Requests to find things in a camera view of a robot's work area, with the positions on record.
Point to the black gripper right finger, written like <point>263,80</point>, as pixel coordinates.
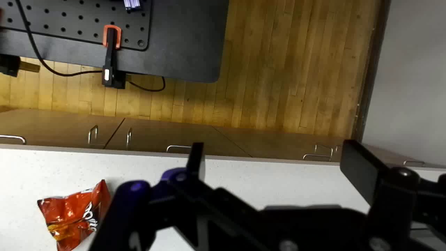
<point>399,209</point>

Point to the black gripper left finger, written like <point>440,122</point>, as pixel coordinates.
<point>154,218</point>

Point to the orange chip packet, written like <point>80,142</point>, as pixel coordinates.
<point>72,214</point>

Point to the wooden lower cabinets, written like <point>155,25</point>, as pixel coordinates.
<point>260,141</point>

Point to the orange black bar clamp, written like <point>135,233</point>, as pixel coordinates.
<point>112,56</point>

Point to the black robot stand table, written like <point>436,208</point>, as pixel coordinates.
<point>186,42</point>

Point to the black clamp with brass bar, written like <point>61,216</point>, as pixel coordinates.
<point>9,64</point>

